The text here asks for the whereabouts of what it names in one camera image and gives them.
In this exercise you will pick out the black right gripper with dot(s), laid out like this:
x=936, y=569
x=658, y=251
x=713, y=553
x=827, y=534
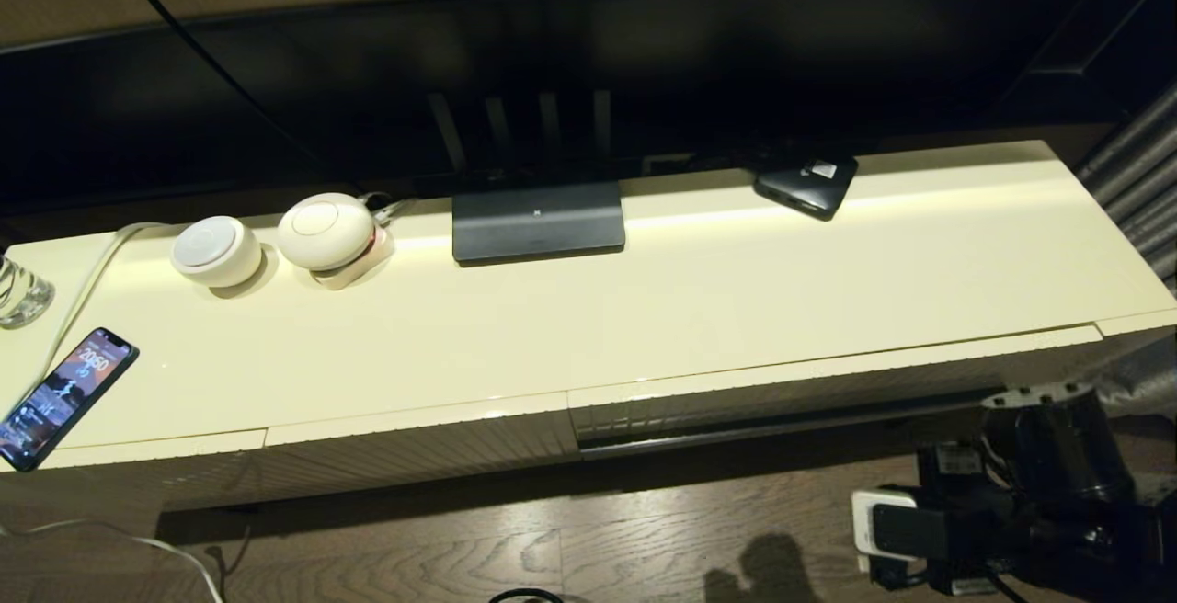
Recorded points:
x=975, y=539

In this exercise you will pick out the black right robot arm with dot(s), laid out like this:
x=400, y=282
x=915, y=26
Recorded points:
x=1057, y=456

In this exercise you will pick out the cream ribbed cabinet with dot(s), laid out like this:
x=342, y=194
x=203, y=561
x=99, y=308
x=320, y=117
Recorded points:
x=552, y=336

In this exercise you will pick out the black set-top box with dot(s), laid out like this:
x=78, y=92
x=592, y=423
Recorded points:
x=798, y=191

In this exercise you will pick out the wide cream ribbed cabinet door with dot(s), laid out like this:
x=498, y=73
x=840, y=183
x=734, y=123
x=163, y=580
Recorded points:
x=414, y=451

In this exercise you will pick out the black flat screen television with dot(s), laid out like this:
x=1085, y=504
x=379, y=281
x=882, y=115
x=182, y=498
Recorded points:
x=644, y=61

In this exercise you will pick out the cream device dock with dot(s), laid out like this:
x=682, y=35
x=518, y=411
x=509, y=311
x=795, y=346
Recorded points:
x=370, y=268

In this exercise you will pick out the white dome shaped device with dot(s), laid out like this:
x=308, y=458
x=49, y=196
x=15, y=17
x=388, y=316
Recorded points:
x=322, y=231

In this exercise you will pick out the narrow cream ribbed cabinet door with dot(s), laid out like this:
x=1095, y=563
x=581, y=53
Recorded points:
x=184, y=474

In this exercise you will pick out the small white round speaker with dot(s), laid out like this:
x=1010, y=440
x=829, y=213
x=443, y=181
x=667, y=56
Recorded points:
x=216, y=252

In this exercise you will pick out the black smartphone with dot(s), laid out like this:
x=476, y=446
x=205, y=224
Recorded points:
x=64, y=396

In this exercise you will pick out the clear drinking glass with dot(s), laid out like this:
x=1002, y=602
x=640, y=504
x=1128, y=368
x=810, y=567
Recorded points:
x=23, y=295

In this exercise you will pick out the silver grey wrist camera box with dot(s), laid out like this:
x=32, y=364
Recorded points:
x=864, y=525

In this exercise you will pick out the dark wooden wall frame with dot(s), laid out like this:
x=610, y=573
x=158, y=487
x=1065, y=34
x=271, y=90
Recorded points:
x=1094, y=42

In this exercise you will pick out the grey television base plate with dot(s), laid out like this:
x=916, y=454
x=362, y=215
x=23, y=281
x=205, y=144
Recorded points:
x=538, y=221

